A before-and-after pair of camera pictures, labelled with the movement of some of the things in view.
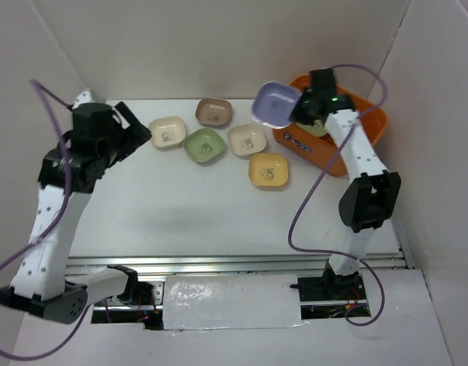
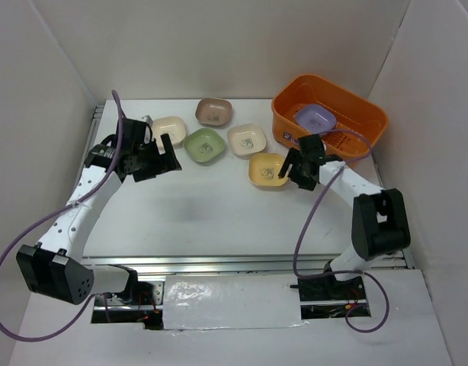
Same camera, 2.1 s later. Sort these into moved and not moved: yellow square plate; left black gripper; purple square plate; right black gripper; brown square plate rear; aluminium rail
Moved: right black gripper; purple square plate; left black gripper
Not moved: yellow square plate; brown square plate rear; aluminium rail
